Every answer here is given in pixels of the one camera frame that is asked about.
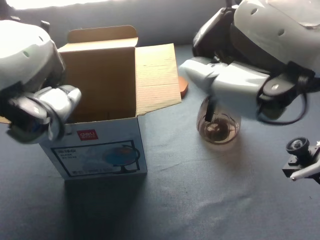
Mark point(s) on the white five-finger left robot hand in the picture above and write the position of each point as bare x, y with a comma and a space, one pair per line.
25, 65

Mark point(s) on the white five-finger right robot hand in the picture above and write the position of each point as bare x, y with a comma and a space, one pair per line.
270, 27

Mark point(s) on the brown transparent spray bottle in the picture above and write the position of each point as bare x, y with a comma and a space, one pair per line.
220, 130

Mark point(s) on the open cardboard box globe print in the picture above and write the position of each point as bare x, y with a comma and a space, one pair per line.
105, 82

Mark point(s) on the orange hexagon block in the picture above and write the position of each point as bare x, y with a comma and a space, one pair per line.
183, 86

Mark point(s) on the grey table cloth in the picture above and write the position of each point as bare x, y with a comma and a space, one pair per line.
200, 195

